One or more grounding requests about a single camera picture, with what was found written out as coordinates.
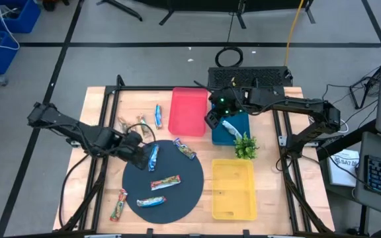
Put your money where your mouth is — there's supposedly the black panel with legs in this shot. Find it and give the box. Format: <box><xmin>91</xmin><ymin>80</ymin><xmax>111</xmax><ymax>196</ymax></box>
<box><xmin>134</xmin><ymin>0</ymin><xmax>317</xmax><ymax>30</ymax></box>

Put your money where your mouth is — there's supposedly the blue plastic tray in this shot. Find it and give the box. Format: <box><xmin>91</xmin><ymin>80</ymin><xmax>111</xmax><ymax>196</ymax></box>
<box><xmin>211</xmin><ymin>104</ymin><xmax>251</xmax><ymax>146</ymax></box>

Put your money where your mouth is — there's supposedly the yellow cable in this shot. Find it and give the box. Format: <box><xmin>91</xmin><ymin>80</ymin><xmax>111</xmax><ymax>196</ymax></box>
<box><xmin>283</xmin><ymin>0</ymin><xmax>306</xmax><ymax>67</ymax></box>

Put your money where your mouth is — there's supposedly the black floor cable bundle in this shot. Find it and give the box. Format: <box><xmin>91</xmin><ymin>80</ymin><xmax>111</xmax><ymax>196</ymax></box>
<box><xmin>322</xmin><ymin>49</ymin><xmax>381</xmax><ymax>112</ymax></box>

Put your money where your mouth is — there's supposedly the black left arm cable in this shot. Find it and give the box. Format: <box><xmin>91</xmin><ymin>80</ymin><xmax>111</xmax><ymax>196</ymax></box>
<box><xmin>58</xmin><ymin>153</ymin><xmax>94</xmax><ymax>229</ymax></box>

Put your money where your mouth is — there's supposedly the coiled black cable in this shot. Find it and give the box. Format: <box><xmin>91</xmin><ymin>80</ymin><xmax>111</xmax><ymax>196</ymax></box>
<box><xmin>214</xmin><ymin>13</ymin><xmax>244</xmax><ymax>68</ymax></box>

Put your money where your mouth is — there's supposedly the white cable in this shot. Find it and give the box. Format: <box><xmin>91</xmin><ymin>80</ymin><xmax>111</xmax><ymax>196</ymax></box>
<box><xmin>0</xmin><ymin>0</ymin><xmax>21</xmax><ymax>51</ymax></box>

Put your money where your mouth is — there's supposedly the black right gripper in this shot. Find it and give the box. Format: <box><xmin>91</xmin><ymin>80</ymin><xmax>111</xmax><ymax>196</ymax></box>
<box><xmin>204</xmin><ymin>87</ymin><xmax>249</xmax><ymax>130</ymax></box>

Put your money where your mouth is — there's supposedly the round dark grey mat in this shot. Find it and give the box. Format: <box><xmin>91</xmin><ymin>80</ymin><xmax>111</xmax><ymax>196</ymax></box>
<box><xmin>122</xmin><ymin>139</ymin><xmax>204</xmax><ymax>225</ymax></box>

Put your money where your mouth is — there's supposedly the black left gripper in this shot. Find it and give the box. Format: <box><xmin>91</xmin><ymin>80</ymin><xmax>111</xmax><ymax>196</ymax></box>
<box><xmin>116</xmin><ymin>130</ymin><xmax>150</xmax><ymax>171</ymax></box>

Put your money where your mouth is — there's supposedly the black aluminium table frame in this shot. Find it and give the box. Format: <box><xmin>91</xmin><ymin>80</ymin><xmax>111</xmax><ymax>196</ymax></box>
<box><xmin>58</xmin><ymin>74</ymin><xmax>335</xmax><ymax>237</ymax></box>

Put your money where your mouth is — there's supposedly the red plastic tray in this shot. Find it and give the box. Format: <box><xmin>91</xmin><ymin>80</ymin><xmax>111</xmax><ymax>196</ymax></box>
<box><xmin>167</xmin><ymin>87</ymin><xmax>209</xmax><ymax>138</ymax></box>

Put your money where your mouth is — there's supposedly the white printed cardboard box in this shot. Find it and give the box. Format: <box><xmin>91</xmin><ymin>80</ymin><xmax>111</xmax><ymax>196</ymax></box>
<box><xmin>327</xmin><ymin>149</ymin><xmax>360</xmax><ymax>188</ymax></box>

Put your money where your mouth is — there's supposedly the red green wrapper granola bar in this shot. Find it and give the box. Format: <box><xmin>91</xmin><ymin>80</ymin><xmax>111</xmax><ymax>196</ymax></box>
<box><xmin>109</xmin><ymin>188</ymin><xmax>128</xmax><ymax>222</ymax></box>
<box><xmin>149</xmin><ymin>175</ymin><xmax>182</xmax><ymax>191</ymax></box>

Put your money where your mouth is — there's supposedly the black stand leg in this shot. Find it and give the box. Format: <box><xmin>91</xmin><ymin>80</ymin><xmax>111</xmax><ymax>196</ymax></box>
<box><xmin>96</xmin><ymin>0</ymin><xmax>144</xmax><ymax>22</ymax></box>

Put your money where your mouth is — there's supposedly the small green artificial plant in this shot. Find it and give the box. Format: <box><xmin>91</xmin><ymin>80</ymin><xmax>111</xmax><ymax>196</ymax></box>
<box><xmin>233</xmin><ymin>132</ymin><xmax>259</xmax><ymax>160</ymax></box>

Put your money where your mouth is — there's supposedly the silver wrapper granola bar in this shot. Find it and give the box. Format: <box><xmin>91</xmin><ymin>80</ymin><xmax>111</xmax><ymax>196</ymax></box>
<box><xmin>222</xmin><ymin>120</ymin><xmax>243</xmax><ymax>139</ymax></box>

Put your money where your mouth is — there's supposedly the green purple wrapper granola bar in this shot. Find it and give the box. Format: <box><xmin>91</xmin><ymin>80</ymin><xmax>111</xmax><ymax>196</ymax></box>
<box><xmin>172</xmin><ymin>138</ymin><xmax>197</xmax><ymax>160</ymax></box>

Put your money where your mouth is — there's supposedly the yellow plastic tray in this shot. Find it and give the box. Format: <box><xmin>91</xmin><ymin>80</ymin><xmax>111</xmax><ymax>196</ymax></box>
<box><xmin>211</xmin><ymin>158</ymin><xmax>258</xmax><ymax>221</ymax></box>

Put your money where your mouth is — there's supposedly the blue green wrapper granola bar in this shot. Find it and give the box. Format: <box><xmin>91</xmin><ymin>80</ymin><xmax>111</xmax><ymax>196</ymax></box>
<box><xmin>136</xmin><ymin>196</ymin><xmax>167</xmax><ymax>208</ymax></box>

